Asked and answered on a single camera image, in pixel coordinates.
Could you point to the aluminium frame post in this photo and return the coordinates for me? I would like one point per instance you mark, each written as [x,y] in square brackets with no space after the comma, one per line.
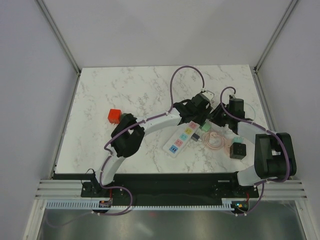
[57,33]
[276,34]

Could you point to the red cube plug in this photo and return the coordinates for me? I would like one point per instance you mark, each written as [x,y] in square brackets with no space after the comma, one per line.
[114,116]

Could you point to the right aluminium frame post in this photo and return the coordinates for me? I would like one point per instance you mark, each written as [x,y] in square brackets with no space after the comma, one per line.
[276,34]

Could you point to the aluminium front rail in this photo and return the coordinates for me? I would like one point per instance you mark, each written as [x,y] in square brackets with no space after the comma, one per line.
[71,189]

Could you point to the white power strip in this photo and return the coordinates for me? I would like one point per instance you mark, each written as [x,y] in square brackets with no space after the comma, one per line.
[180,138]

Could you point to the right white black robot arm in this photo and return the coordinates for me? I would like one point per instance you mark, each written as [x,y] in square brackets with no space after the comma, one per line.
[274,157]

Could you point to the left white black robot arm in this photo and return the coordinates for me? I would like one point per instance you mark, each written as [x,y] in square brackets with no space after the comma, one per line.
[128,135]

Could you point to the small grey charger plug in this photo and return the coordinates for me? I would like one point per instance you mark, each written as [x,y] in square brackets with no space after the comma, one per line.
[195,137]

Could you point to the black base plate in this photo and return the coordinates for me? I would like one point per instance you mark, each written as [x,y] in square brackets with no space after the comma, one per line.
[154,189]

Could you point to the black cube adapter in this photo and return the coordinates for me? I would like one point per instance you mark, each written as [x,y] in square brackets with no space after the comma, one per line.
[238,151]

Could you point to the dark green cube plug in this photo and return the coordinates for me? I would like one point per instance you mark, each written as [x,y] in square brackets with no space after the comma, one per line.
[122,116]

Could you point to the left aluminium frame post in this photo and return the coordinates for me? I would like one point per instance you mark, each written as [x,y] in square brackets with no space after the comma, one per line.
[57,33]

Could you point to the light green cube plug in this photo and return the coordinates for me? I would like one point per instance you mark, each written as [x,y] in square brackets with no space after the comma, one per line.
[206,127]

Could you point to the white slotted cable duct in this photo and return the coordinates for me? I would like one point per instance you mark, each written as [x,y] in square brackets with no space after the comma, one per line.
[99,205]

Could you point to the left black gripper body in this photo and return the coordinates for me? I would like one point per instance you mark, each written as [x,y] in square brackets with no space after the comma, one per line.
[200,117]

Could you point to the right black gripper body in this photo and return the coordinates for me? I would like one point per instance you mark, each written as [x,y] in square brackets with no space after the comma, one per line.
[219,117]

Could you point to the teal small plug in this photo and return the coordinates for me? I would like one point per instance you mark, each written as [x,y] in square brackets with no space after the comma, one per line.
[237,139]

